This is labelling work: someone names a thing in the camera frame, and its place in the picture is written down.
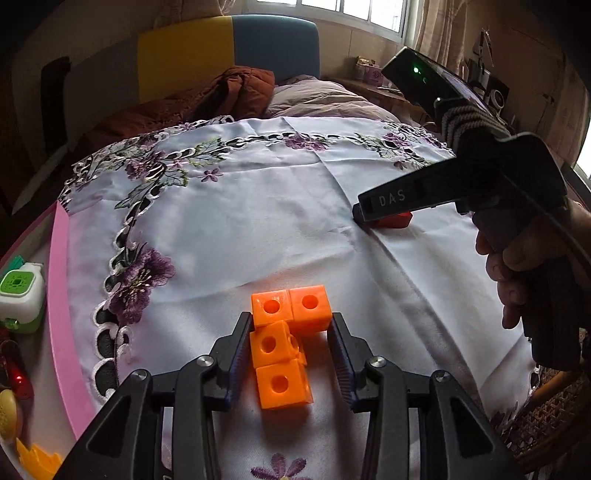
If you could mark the grey round device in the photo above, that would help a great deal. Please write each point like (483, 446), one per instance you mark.
(496, 98)

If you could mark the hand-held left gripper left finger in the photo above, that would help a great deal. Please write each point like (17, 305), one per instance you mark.
(240, 369)

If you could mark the white box with pink rim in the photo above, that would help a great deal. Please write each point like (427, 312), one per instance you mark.
(60, 300)

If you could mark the embroidered white tablecloth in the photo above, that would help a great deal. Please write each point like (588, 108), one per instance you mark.
(277, 221)

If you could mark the white and green device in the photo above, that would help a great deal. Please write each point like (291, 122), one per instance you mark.
(21, 290)

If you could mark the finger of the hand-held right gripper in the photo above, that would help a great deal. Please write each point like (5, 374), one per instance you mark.
(361, 214)

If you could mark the orange plastic piece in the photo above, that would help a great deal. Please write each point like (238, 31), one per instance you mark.
(39, 461)

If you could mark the rust-brown quilted jacket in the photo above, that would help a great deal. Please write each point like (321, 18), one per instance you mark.
(240, 92)

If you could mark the white curved chair part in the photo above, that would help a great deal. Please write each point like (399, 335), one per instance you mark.
(37, 187)

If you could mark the pink patterned box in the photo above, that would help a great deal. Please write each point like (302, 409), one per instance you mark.
(367, 69)

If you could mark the grey yellow blue headboard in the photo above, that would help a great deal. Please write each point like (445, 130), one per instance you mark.
(184, 55)

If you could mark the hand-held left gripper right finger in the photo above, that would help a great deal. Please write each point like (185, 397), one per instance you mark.
(341, 369)

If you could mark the red metallic bottle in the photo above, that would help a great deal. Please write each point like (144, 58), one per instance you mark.
(18, 374)

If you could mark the yellow plastic toy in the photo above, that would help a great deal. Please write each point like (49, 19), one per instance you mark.
(8, 415)

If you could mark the orange cube block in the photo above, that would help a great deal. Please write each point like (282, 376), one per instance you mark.
(272, 346)

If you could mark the red puzzle piece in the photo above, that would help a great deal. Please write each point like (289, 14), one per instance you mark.
(395, 220)

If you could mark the green plastic toy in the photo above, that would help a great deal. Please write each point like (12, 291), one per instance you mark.
(14, 263)

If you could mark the window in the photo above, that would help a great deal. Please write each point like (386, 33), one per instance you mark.
(355, 9)

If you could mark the wicker chair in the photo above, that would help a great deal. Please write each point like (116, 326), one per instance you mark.
(545, 415)

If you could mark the beige curtain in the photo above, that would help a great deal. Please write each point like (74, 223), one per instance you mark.
(434, 27)
(207, 9)

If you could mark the person's right hand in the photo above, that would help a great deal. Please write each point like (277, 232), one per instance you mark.
(554, 235)

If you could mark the striped knit cloth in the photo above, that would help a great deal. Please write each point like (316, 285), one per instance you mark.
(466, 122)

